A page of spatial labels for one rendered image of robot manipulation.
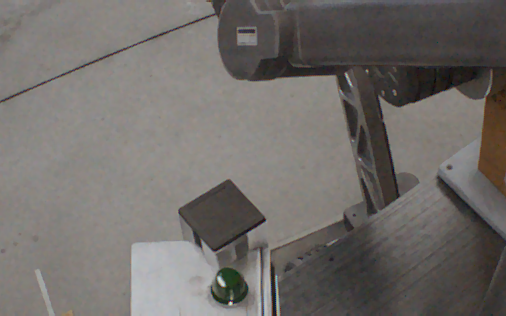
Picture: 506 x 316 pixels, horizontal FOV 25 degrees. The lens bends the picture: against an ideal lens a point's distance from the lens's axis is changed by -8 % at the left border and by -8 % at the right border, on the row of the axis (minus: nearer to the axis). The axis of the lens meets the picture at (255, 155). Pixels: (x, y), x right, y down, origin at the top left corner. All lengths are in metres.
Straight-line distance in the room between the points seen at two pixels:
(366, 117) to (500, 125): 0.49
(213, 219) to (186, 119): 2.10
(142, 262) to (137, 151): 2.04
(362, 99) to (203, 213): 1.19
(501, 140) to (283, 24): 0.69
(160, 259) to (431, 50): 0.24
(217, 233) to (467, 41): 0.22
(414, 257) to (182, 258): 0.82
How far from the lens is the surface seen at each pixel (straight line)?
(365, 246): 1.63
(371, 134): 2.04
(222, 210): 0.83
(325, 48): 0.95
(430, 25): 0.84
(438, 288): 1.59
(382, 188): 2.08
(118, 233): 2.73
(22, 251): 2.75
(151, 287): 0.83
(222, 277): 0.80
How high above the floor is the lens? 2.15
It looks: 50 degrees down
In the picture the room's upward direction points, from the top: 6 degrees counter-clockwise
